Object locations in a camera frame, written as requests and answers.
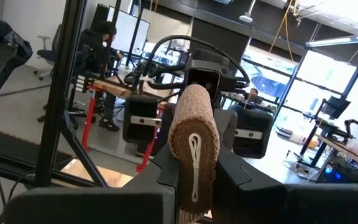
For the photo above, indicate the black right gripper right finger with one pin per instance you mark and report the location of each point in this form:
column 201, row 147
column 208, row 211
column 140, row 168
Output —
column 259, row 202

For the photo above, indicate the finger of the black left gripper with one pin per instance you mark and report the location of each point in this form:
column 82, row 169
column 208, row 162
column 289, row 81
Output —
column 140, row 107
column 253, row 146

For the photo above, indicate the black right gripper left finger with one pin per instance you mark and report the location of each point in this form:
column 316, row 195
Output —
column 104, row 205

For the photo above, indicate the brown elastic bandage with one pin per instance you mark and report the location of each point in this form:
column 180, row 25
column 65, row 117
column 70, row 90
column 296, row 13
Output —
column 194, row 124

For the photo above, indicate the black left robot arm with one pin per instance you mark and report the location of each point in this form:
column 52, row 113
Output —
column 8, row 40

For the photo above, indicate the black monitor on arm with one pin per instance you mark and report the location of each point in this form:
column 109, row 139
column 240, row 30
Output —
column 336, row 107

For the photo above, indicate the person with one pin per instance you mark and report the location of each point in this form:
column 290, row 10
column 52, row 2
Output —
column 253, row 95
column 96, row 43

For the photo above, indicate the wooden table with red legs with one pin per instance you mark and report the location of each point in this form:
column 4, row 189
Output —
column 110, row 87

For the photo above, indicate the white board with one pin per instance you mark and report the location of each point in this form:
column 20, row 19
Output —
column 126, row 28

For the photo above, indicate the wooden workbench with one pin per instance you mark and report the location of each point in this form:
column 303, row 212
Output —
column 353, row 154

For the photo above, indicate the office chair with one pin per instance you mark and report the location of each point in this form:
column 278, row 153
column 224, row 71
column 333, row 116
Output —
column 47, row 56

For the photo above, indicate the long ceiling light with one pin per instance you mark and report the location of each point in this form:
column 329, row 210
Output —
column 334, row 40

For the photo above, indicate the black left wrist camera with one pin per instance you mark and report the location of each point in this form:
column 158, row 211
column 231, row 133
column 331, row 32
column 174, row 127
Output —
column 202, row 77

